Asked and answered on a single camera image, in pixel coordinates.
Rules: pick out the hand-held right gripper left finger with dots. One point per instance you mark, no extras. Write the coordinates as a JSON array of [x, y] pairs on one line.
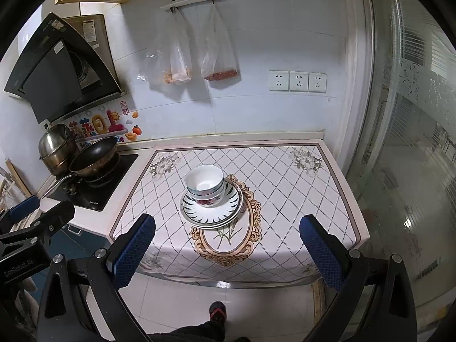
[[133, 253]]

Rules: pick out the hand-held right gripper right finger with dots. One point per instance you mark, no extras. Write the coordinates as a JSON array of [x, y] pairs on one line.
[[320, 253]]

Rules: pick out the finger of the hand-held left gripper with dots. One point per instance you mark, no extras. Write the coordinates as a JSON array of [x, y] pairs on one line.
[[57, 217], [23, 208]]

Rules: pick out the white bowl blue rim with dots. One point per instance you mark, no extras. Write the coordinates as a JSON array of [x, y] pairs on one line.
[[203, 180]]

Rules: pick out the wooden stick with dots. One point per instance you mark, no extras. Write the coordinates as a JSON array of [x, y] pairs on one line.
[[19, 180]]

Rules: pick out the blue base cabinet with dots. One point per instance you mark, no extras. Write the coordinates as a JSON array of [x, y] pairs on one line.
[[85, 240]]

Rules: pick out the black induction cooktop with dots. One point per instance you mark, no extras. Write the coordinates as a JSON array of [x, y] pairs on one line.
[[89, 196]]

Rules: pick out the white diamond-pattern tablecloth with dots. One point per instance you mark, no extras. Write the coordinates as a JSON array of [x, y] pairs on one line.
[[285, 203]]

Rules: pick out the stainless steel pot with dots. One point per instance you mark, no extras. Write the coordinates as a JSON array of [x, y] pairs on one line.
[[55, 142]]

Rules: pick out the black wok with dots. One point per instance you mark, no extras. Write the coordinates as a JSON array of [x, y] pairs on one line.
[[94, 153]]

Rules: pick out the black red slipper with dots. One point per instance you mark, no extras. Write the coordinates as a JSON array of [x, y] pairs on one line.
[[217, 311]]

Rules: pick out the person's dark trouser leg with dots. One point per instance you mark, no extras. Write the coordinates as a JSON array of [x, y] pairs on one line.
[[199, 333]]

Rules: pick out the frosted glass sliding door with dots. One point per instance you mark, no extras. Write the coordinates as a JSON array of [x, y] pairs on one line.
[[409, 149]]

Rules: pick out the black range hood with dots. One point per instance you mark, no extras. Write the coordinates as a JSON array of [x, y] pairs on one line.
[[53, 74]]

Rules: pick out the clear empty plastic bag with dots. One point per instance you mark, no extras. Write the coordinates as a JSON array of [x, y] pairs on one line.
[[156, 60]]

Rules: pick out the plastic bag orange contents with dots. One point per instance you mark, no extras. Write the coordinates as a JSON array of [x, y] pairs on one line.
[[181, 60]]

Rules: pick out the plastic bag red contents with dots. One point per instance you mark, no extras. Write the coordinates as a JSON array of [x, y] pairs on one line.
[[219, 53]]

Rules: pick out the colourful wall stickers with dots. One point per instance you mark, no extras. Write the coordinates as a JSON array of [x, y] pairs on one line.
[[99, 123]]

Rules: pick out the white wall socket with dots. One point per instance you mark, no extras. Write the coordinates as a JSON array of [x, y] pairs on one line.
[[279, 81], [317, 82], [299, 81]]

